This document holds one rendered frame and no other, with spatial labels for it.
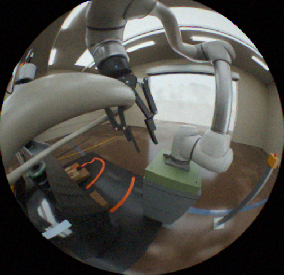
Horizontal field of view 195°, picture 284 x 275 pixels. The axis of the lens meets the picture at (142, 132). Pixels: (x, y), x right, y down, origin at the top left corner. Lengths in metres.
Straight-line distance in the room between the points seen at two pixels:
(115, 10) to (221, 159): 0.56
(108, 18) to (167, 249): 1.49
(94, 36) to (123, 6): 0.10
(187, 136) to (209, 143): 0.14
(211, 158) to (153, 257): 1.17
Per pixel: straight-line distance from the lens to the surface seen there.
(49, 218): 0.62
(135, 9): 0.23
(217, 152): 0.44
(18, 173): 0.39
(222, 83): 0.49
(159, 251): 1.27
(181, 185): 0.52
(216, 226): 1.57
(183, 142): 0.50
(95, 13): 0.23
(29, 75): 0.87
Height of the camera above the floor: 1.24
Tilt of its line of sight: 18 degrees down
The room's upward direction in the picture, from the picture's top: straight up
